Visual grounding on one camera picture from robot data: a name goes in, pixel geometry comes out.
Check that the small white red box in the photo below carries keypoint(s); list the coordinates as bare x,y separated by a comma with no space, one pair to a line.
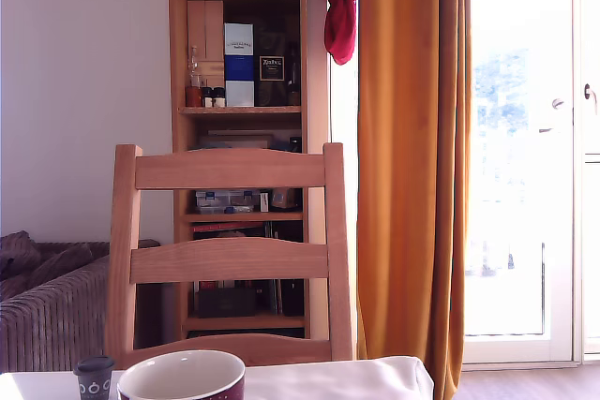
264,202

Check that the light wooden box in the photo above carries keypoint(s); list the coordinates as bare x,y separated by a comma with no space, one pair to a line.
206,25

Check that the wooden chair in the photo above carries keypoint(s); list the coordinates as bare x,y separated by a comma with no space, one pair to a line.
229,168

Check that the clear glass bottle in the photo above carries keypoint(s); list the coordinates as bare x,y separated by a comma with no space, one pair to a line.
195,69

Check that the clear plastic storage box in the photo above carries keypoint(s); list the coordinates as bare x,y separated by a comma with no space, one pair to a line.
225,201

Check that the purple sofa cushion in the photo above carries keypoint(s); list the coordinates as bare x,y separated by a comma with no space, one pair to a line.
19,255

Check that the red knotted cloth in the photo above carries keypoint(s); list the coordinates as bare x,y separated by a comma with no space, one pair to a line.
340,20

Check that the red coffee cup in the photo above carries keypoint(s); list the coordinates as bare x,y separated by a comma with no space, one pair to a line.
227,388

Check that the white balcony door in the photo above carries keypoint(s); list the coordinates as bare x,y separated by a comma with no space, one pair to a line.
577,231

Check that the black storage box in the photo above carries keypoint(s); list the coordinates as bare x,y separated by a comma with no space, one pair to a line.
225,304

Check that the blue and white box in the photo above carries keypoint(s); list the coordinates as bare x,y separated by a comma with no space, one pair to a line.
239,72

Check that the small dark bottle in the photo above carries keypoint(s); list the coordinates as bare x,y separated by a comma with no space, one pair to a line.
219,98
207,98

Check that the black bottle box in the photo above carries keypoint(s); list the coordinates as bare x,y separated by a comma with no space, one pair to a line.
270,86

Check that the grey coffee capsule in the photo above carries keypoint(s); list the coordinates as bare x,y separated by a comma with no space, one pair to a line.
94,383

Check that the tall dark bottle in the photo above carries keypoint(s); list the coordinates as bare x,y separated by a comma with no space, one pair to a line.
293,81

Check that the brown jar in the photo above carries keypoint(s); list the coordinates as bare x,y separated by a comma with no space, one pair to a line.
193,97

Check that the orange curtain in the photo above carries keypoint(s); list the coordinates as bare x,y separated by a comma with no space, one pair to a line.
408,137

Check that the brown packet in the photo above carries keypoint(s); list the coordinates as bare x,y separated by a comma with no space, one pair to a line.
283,198

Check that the white tablecloth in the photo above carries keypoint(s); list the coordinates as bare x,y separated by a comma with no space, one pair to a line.
337,381

